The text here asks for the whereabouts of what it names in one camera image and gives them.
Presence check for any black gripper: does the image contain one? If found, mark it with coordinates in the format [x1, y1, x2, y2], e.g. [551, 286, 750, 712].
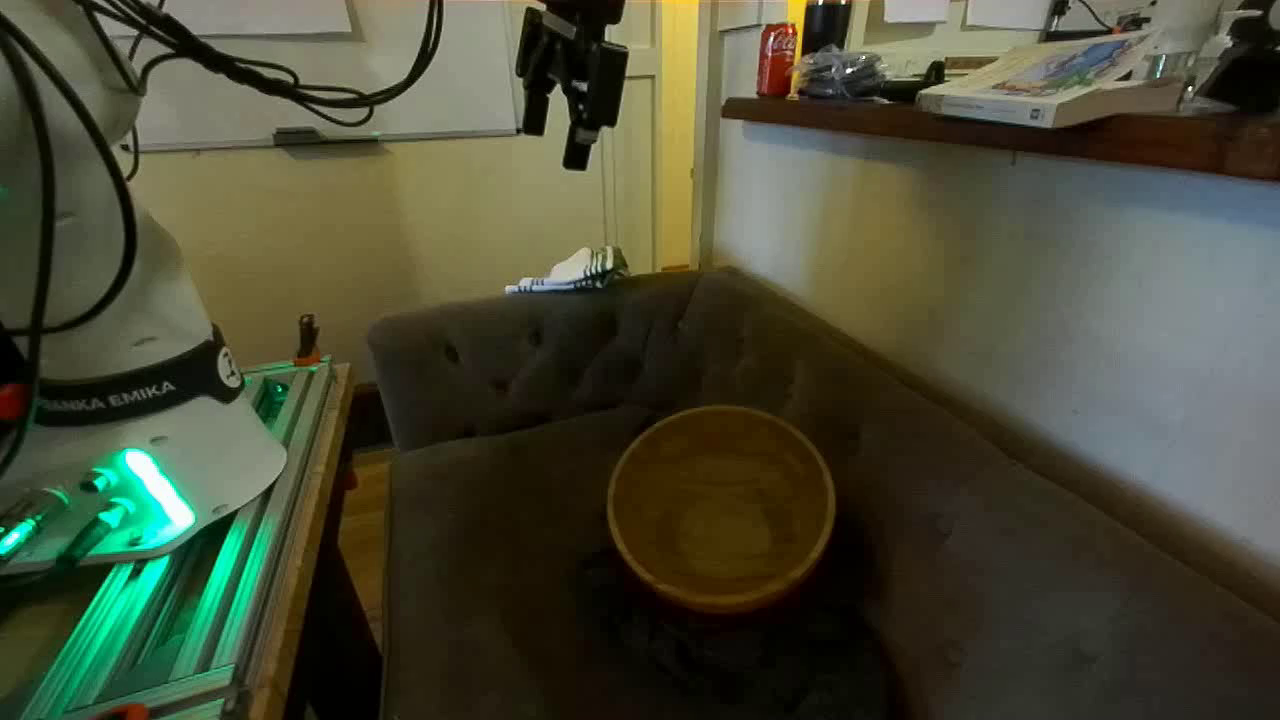
[515, 0, 630, 171]

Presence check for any round wooden bowl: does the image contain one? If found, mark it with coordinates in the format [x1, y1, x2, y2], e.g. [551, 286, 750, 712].
[603, 399, 841, 614]

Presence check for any brown wooden counter top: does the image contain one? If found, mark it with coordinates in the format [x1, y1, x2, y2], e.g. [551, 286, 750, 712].
[714, 92, 1280, 184]

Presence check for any white crumpled cloth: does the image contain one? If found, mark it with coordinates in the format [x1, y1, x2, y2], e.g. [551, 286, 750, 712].
[498, 243, 630, 301]

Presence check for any dark board eraser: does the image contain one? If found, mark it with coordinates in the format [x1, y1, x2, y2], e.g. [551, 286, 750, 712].
[268, 123, 388, 153]

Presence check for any crumpled clear plastic bag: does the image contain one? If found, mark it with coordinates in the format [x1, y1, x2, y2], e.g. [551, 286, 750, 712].
[794, 42, 926, 104]

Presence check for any white illustrated book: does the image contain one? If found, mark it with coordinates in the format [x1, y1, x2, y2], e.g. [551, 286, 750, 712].
[915, 33, 1196, 131]

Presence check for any beige tufted cushion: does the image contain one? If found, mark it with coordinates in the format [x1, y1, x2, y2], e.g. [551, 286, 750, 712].
[364, 263, 1280, 720]

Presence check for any white wall board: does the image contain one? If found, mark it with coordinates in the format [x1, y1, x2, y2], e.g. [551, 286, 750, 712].
[130, 0, 529, 153]

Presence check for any small dark clamp handle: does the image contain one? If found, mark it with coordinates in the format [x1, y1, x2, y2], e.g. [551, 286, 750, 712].
[291, 311, 324, 372]

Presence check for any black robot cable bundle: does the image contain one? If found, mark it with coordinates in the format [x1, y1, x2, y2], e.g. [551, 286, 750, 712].
[0, 0, 452, 473]

